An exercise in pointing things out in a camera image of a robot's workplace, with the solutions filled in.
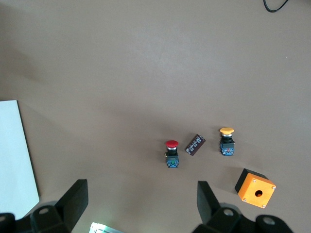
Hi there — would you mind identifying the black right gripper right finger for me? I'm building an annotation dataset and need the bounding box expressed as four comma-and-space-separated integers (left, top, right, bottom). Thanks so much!
193, 181, 256, 233

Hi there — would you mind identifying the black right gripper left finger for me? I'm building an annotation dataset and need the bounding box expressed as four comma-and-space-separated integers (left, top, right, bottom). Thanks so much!
30, 179, 88, 233

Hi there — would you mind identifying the red push button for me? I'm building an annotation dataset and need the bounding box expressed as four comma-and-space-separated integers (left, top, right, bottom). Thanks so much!
165, 139, 181, 169

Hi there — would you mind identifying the yellow push button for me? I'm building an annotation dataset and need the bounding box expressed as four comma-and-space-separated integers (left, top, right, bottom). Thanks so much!
219, 127, 236, 157

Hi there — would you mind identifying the white drawer cabinet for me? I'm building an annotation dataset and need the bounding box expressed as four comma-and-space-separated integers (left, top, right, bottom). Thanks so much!
0, 100, 40, 212

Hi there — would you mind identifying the dark brown terminal block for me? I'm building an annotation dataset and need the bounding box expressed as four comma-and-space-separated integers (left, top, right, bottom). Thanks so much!
185, 133, 206, 157

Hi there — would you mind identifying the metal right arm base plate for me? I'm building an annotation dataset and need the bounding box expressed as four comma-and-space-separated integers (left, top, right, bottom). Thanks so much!
89, 221, 125, 233

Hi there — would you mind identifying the orange button enclosure box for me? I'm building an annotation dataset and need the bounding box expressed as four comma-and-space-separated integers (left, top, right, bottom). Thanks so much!
234, 168, 277, 209

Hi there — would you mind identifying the looped black cable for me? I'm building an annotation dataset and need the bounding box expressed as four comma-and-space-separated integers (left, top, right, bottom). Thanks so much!
263, 0, 290, 13

